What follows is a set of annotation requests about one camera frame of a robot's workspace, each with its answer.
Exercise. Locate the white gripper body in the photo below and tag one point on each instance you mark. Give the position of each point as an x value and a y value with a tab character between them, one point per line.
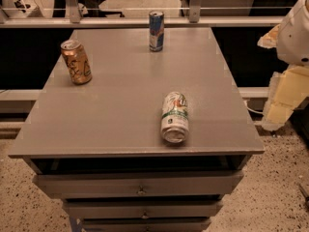
294	41

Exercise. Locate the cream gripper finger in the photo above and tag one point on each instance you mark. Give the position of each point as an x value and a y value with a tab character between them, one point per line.
287	90
269	40

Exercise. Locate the orange soda can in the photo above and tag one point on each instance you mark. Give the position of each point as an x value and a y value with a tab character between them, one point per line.
77	62

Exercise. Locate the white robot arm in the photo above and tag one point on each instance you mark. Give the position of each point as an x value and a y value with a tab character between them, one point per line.
304	7

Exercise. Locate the blue energy drink can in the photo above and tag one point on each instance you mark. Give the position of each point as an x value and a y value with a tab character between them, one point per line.
156	25

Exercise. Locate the white green soda can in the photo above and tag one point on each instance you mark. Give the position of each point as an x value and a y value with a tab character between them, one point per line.
174	118

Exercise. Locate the grey drawer cabinet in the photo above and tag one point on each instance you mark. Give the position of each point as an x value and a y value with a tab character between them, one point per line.
98	147

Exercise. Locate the metal railing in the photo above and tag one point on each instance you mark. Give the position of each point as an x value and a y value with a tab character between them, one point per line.
35	14

